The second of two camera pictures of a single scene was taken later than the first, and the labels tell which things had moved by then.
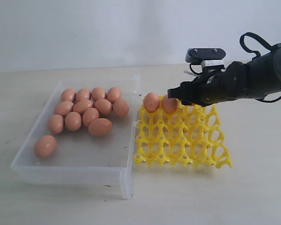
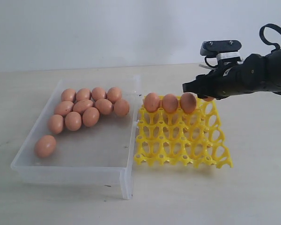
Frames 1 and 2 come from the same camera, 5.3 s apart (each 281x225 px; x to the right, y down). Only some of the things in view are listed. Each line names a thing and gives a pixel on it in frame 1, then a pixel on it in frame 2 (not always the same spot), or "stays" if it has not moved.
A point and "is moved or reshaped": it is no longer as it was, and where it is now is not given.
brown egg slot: [170, 105] stays
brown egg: [55, 123] stays
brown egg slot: [100, 127] is moved or reshaped
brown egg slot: [151, 101] stays
